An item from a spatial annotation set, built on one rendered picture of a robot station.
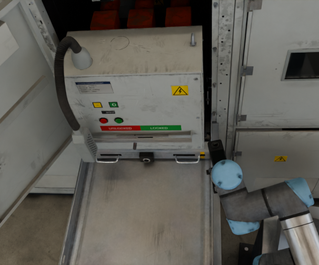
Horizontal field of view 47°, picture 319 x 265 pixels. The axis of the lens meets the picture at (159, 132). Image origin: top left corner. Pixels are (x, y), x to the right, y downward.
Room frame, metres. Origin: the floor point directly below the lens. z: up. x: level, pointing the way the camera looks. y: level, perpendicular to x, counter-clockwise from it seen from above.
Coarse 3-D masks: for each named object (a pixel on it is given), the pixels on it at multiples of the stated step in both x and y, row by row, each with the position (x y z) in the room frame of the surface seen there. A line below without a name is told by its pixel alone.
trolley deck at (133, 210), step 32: (128, 160) 0.86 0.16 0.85; (160, 160) 0.83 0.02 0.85; (192, 160) 0.79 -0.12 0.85; (96, 192) 0.73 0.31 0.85; (128, 192) 0.70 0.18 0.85; (160, 192) 0.67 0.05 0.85; (192, 192) 0.64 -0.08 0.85; (96, 224) 0.59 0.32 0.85; (128, 224) 0.57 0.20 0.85; (160, 224) 0.54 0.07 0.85; (192, 224) 0.51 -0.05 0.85; (96, 256) 0.46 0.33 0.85; (128, 256) 0.44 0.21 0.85; (160, 256) 0.42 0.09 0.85; (192, 256) 0.39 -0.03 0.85
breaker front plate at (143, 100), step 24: (72, 96) 0.90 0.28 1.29; (96, 96) 0.88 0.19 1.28; (120, 96) 0.86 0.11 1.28; (144, 96) 0.84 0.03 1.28; (168, 96) 0.82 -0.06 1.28; (192, 96) 0.80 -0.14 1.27; (96, 120) 0.89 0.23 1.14; (144, 120) 0.84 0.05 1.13; (168, 120) 0.82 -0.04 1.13; (192, 120) 0.80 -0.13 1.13; (96, 144) 0.90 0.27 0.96; (120, 144) 0.87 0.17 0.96; (144, 144) 0.85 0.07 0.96; (168, 144) 0.83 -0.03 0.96; (192, 144) 0.80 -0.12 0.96
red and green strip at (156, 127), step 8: (104, 128) 0.88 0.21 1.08; (112, 128) 0.87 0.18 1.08; (120, 128) 0.87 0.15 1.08; (128, 128) 0.86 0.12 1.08; (136, 128) 0.85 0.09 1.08; (144, 128) 0.84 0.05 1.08; (152, 128) 0.84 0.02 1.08; (160, 128) 0.83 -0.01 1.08; (168, 128) 0.82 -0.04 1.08; (176, 128) 0.82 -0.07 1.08
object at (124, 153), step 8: (104, 152) 0.88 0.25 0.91; (112, 152) 0.87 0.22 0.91; (120, 152) 0.86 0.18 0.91; (128, 152) 0.86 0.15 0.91; (136, 152) 0.85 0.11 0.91; (160, 152) 0.82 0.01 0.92; (168, 152) 0.81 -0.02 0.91; (176, 152) 0.81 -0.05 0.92; (184, 152) 0.80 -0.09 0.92; (192, 152) 0.79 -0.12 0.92; (208, 152) 0.78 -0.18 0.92
